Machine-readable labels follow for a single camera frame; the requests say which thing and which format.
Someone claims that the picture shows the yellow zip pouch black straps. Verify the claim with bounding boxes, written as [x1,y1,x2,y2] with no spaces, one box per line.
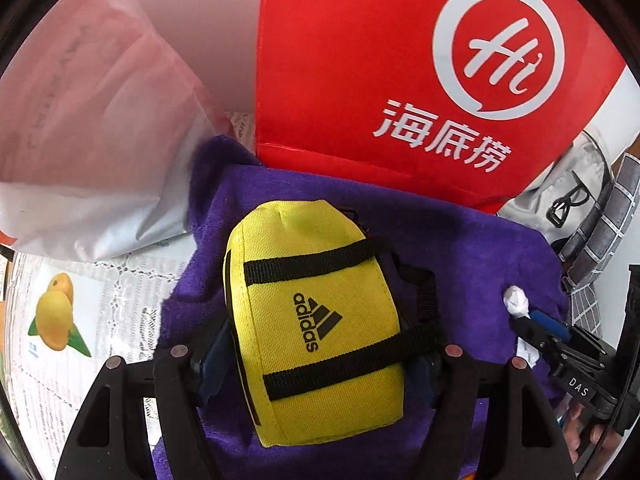
[222,200,443,448]

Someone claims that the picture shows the grey checked cushion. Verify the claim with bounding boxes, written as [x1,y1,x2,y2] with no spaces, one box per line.
[555,157,640,333]

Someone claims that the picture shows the fruit print tablecloth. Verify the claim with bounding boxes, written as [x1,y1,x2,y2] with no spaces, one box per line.
[0,110,261,466]

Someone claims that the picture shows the person's right hand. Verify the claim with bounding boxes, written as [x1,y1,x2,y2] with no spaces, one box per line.
[560,395,613,466]

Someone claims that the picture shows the purple fabric tray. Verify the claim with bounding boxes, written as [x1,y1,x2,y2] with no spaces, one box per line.
[159,134,571,480]

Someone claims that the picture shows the white plastic shopping bag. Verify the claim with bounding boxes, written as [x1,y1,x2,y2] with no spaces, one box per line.
[0,0,236,263]

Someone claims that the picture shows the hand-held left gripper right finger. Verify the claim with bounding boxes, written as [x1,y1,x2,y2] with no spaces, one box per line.
[405,342,577,480]

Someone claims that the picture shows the red paper bag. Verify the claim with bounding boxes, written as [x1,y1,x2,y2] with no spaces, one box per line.
[254,0,628,216]

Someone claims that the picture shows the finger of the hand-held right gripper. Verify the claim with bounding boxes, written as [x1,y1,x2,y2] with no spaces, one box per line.
[511,316,587,377]
[530,309,617,362]

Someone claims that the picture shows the white tissue wad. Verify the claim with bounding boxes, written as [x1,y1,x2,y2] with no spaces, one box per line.
[501,285,532,319]

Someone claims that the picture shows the beige backpack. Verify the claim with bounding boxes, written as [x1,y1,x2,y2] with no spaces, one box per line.
[497,127,613,251]

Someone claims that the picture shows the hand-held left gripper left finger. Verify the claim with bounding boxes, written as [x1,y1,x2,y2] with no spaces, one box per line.
[54,317,243,480]

